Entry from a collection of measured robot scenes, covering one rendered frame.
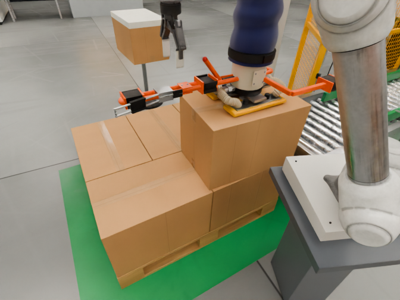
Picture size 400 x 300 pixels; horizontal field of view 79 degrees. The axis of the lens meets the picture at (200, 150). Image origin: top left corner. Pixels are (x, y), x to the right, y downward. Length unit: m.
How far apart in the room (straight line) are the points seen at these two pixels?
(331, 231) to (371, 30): 0.67
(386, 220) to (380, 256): 0.32
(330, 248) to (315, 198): 0.19
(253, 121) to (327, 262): 0.65
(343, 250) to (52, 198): 2.00
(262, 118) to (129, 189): 0.80
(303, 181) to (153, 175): 0.80
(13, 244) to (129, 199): 1.03
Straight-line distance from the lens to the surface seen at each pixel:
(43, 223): 2.17
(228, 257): 1.77
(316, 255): 1.02
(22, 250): 2.10
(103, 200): 1.39
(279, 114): 1.30
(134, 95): 1.04
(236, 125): 1.15
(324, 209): 1.07
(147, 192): 1.37
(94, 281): 1.79
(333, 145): 1.94
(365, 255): 1.11
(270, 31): 1.19
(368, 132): 0.71
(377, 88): 0.67
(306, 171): 1.18
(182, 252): 1.75
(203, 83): 1.13
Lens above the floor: 1.57
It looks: 39 degrees down
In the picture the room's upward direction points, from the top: 2 degrees clockwise
